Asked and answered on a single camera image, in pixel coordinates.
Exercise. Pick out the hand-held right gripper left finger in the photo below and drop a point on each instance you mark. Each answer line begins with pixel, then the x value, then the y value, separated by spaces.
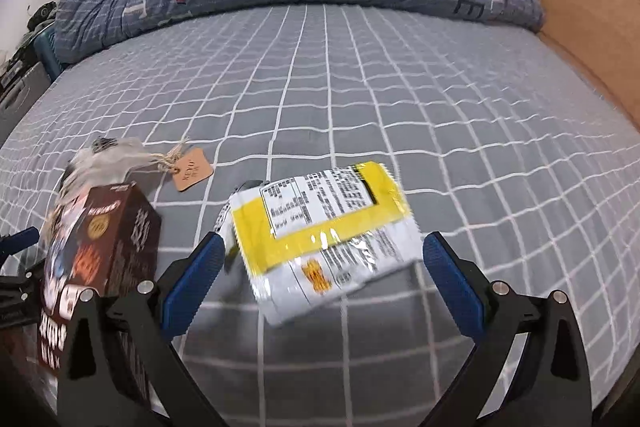
pixel 195 287

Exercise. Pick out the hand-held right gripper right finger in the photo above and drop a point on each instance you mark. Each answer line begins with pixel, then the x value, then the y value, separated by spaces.
pixel 452 287

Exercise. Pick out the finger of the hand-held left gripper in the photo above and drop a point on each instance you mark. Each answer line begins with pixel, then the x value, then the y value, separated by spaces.
pixel 25 284
pixel 17 241

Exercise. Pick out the brown snack box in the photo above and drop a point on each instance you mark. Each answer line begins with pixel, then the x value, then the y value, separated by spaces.
pixel 115 252

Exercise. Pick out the clear plastic bag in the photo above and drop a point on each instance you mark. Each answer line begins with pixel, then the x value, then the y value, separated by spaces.
pixel 110 159

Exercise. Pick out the yellow white snack packet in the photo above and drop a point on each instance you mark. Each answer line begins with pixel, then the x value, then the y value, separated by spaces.
pixel 310 232

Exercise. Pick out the brown paper tag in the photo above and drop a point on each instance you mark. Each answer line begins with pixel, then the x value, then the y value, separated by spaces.
pixel 192 172

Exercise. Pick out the grey suitcase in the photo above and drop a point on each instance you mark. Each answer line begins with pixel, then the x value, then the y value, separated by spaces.
pixel 20 102

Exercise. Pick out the grey checked bed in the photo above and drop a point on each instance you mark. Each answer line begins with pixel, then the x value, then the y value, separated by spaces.
pixel 400 107

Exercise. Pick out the teal suitcase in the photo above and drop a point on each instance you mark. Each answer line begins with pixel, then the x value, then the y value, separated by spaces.
pixel 48 53

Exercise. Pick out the black bag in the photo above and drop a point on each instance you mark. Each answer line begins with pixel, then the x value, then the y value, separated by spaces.
pixel 42 14

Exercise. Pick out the wooden headboard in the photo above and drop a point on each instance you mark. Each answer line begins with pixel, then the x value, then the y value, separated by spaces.
pixel 590 7

